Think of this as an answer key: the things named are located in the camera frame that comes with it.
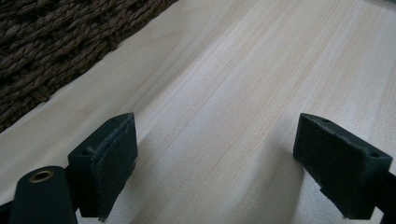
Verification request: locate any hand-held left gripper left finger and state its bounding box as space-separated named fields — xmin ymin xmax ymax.
xmin=67 ymin=112 xmax=138 ymax=222

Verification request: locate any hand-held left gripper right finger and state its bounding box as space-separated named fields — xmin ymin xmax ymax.
xmin=292 ymin=112 xmax=393 ymax=220

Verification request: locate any brown woven basket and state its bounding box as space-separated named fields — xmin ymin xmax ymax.
xmin=0 ymin=0 xmax=179 ymax=133

